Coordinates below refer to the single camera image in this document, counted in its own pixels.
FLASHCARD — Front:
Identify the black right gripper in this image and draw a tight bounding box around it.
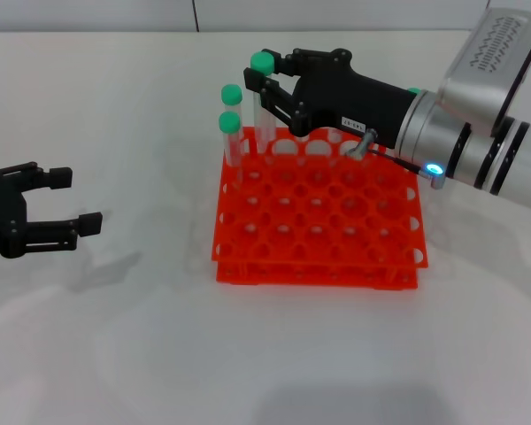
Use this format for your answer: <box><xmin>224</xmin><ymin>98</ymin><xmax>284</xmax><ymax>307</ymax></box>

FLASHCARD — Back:
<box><xmin>243</xmin><ymin>47</ymin><xmax>420</xmax><ymax>151</ymax></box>

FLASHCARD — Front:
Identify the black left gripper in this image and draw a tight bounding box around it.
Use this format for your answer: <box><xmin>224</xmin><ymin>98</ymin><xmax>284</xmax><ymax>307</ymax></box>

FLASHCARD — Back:
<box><xmin>0</xmin><ymin>161</ymin><xmax>104</xmax><ymax>260</ymax></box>

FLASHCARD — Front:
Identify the orange test tube rack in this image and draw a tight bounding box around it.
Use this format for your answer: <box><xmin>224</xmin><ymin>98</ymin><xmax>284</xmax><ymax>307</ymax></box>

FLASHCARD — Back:
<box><xmin>210</xmin><ymin>127</ymin><xmax>429</xmax><ymax>291</ymax></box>

